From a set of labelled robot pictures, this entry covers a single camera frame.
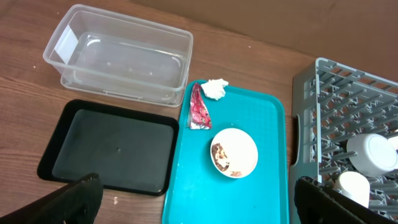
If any clear plastic storage bin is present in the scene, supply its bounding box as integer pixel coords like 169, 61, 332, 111
43, 4, 193, 108

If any crumpled white napkin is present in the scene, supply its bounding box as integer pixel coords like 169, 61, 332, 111
201, 78, 229, 100

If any grey dishwasher rack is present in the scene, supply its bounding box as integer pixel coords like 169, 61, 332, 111
289, 57, 397, 223

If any red foil snack wrapper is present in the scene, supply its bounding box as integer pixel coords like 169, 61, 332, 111
188, 83, 212, 129

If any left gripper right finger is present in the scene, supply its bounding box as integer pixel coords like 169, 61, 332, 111
294, 176, 392, 224

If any teal serving tray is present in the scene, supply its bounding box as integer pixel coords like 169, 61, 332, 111
162, 84, 289, 224

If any small bowl with food scraps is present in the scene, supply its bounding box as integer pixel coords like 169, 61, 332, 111
210, 128, 259, 179

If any white paper cup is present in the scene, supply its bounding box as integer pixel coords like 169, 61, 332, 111
333, 171, 370, 208

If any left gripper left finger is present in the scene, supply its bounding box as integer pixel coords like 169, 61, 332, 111
1, 173, 103, 223

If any white round bowl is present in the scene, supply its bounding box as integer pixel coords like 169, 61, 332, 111
346, 134, 397, 177

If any black rectangular tray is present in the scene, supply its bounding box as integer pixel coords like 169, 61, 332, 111
37, 100, 180, 196

